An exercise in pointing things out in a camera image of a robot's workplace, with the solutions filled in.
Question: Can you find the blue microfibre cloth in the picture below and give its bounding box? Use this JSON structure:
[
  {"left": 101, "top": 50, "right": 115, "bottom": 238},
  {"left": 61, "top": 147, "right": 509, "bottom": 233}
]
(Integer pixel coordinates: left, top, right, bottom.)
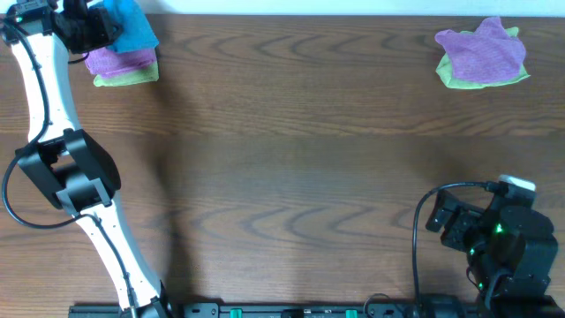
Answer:
[{"left": 102, "top": 0, "right": 159, "bottom": 54}]

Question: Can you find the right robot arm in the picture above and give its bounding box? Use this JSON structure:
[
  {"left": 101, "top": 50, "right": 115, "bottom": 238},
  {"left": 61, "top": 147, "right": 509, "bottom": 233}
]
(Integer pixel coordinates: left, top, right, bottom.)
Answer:
[{"left": 426, "top": 183, "right": 564, "bottom": 317}]

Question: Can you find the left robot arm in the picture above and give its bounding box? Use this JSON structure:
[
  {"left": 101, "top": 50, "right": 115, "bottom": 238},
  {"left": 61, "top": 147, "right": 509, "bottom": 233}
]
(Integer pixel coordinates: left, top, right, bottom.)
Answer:
[{"left": 1, "top": 1, "right": 177, "bottom": 317}]

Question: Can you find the folded purple cloth left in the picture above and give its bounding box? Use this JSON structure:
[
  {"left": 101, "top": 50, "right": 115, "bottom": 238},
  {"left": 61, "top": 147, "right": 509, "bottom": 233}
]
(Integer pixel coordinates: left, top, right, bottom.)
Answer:
[{"left": 85, "top": 48, "right": 157, "bottom": 79}]

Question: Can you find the folded green cloth left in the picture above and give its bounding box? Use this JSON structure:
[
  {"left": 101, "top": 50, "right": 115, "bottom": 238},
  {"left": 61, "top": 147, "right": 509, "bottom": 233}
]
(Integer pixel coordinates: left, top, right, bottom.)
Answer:
[{"left": 94, "top": 62, "right": 159, "bottom": 87}]

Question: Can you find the crumpled green cloth right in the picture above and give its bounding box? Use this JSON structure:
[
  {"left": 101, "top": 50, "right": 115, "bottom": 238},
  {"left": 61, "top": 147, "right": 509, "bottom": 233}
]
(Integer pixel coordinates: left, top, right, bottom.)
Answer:
[{"left": 434, "top": 26, "right": 531, "bottom": 91}]

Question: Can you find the crumpled purple cloth right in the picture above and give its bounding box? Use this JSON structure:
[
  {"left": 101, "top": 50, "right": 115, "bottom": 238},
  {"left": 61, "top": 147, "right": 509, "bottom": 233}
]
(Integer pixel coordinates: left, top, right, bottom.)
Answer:
[{"left": 433, "top": 16, "right": 527, "bottom": 85}]

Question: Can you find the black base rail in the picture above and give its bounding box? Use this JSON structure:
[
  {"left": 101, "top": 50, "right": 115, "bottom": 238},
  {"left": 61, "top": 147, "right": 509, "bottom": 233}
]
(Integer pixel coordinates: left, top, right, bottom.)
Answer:
[{"left": 68, "top": 303, "right": 564, "bottom": 318}]

